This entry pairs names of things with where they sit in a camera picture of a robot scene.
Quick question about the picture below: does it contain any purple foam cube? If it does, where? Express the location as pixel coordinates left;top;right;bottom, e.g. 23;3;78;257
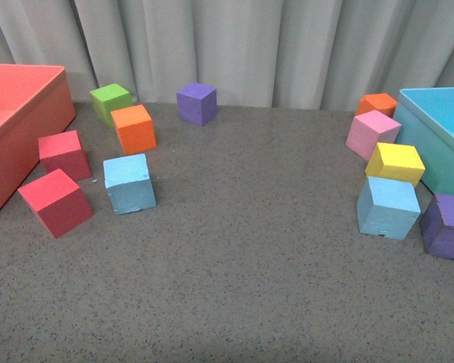
176;82;217;126
420;193;454;260

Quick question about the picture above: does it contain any red foam cube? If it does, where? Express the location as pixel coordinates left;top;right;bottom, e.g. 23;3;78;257
38;130;92;181
17;169;94;238

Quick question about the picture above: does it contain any orange foam cube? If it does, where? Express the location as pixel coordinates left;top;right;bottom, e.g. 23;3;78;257
355;93;397;118
111;104;157;155

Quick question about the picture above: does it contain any purple foam cube back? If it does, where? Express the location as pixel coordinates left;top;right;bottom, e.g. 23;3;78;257
176;82;217;126

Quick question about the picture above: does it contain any orange foam cube right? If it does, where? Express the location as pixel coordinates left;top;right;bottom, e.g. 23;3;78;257
355;93;397;118

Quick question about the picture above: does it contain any green foam cube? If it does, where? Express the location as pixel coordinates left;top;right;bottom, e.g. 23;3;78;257
89;83;133;128

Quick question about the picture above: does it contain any orange foam cube left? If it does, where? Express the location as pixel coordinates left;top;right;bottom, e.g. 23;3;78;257
111;104;157;155

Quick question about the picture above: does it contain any red plastic bin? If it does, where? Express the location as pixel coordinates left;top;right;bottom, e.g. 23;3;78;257
0;64;76;209

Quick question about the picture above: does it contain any red foam cube front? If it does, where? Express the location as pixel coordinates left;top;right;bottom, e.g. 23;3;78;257
17;169;94;238

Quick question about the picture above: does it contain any red foam cube rear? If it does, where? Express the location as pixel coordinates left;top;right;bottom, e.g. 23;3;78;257
38;130;92;181

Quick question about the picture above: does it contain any purple foam cube right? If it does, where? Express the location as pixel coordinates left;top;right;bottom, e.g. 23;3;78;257
420;193;454;260

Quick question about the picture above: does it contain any light blue cube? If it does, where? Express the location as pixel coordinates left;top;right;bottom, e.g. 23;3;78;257
356;176;421;240
103;154;157;215

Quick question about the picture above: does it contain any pink foam cube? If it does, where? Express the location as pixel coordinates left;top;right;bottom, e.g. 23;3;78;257
345;110;402;160

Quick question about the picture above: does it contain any grey curtain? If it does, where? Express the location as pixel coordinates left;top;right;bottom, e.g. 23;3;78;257
0;1;454;111

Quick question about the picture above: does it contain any yellow foam cube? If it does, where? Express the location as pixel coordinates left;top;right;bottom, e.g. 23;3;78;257
365;142;425;188

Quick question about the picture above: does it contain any light blue plastic bin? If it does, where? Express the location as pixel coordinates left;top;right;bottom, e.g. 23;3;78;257
393;87;454;194

